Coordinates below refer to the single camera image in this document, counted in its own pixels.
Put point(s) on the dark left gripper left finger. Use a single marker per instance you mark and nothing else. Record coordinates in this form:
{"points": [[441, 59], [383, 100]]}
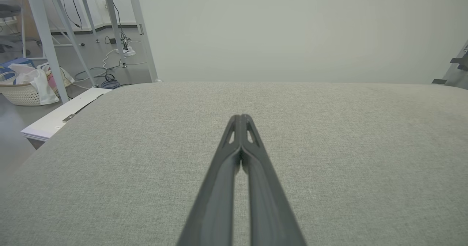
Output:
{"points": [[215, 195]]}

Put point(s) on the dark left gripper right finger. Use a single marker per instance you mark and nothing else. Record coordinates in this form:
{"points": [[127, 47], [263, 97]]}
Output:
{"points": [[267, 202]]}

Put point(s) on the grey fabric cushion surface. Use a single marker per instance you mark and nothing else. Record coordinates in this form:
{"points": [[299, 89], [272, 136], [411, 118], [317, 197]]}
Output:
{"points": [[329, 158]]}

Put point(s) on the white power strip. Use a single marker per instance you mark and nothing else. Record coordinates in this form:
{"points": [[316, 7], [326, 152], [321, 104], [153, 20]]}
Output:
{"points": [[126, 51]]}

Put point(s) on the cream laundry basket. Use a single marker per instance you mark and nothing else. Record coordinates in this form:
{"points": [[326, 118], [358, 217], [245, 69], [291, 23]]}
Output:
{"points": [[22, 94]]}

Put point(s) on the black stand foot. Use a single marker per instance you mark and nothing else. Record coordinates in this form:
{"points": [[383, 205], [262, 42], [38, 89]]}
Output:
{"points": [[455, 67]]}

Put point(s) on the white metal frame leg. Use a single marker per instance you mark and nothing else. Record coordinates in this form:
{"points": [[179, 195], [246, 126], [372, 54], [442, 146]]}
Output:
{"points": [[114, 23], [71, 37], [87, 8], [144, 34], [45, 37]]}

